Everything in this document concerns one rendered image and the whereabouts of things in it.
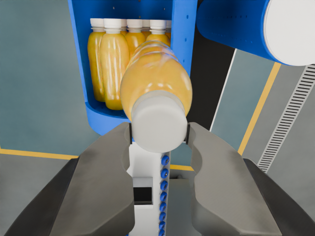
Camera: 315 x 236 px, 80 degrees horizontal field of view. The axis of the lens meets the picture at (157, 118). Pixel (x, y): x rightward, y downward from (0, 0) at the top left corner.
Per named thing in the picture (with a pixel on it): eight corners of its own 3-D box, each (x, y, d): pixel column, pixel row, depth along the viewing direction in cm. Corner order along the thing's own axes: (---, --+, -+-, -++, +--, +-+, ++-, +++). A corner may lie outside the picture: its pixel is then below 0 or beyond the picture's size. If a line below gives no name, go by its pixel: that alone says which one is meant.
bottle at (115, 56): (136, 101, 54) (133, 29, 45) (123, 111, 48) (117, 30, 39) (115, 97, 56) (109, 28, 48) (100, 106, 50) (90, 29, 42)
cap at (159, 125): (167, 81, 14) (169, 90, 12) (191, 121, 15) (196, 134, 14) (122, 108, 14) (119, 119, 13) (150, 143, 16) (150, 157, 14)
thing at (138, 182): (132, 180, 92) (129, 209, 78) (131, 174, 90) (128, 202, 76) (153, 180, 92) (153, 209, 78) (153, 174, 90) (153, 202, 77)
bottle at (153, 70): (160, 31, 29) (176, 50, 12) (182, 70, 32) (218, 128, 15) (123, 56, 30) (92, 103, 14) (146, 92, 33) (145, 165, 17)
